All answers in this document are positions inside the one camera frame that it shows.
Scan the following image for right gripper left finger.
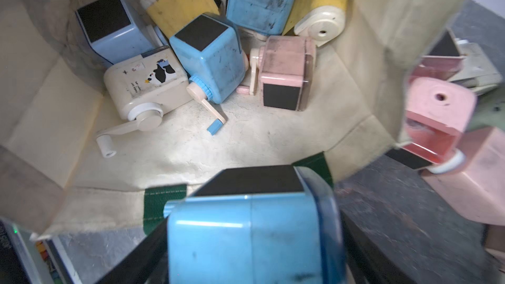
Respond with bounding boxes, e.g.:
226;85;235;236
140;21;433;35
97;218;169;283

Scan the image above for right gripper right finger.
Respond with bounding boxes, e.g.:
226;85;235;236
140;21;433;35
340;211;406;283

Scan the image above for pink pencil sharpener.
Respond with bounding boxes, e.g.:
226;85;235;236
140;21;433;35
408;29;466;84
421;127;504;226
386;77;477;170
236;35;316;111

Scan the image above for cream tote bag green handles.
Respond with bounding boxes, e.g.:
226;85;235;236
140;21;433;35
1;0;465;237

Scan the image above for beige pencil sharpener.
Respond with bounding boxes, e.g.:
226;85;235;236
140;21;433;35
448;39;504;96
95;45;193;158

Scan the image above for pale blue pencil sharpener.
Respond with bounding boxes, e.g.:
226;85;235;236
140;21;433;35
76;0;168;68

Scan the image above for yellow pencil sharpener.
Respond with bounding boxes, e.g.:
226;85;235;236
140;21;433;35
139;0;224;40
281;0;348;47

